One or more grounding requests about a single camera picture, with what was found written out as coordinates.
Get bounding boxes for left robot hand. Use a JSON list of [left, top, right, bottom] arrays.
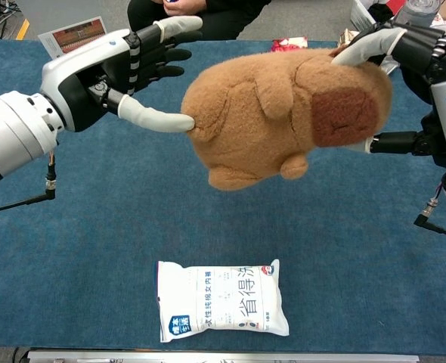
[[40, 15, 203, 134]]

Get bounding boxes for brown capybara plush toy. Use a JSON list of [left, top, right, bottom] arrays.
[[180, 48, 394, 192]]

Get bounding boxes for printed booklet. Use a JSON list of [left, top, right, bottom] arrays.
[[38, 16, 109, 61]]

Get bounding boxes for gold snack bag red logos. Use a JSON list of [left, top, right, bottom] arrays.
[[338, 28, 364, 50]]

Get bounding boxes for seated person black clothes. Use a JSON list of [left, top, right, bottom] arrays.
[[127, 0, 274, 42]]

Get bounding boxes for red drink pouch white spout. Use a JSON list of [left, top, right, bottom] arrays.
[[270, 36, 309, 53]]

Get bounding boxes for blue felt table mat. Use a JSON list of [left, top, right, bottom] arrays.
[[0, 39, 446, 356]]

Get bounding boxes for white soft pack blue label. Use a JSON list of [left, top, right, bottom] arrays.
[[156, 259, 290, 343]]

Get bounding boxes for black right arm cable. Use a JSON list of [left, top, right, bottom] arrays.
[[413, 181, 446, 241]]

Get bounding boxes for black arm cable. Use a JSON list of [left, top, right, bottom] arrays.
[[413, 181, 446, 241], [0, 149, 58, 217]]

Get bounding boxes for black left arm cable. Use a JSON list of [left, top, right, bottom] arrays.
[[0, 149, 58, 217]]

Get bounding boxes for aluminium profile rail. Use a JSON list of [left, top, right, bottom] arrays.
[[26, 349, 421, 363]]

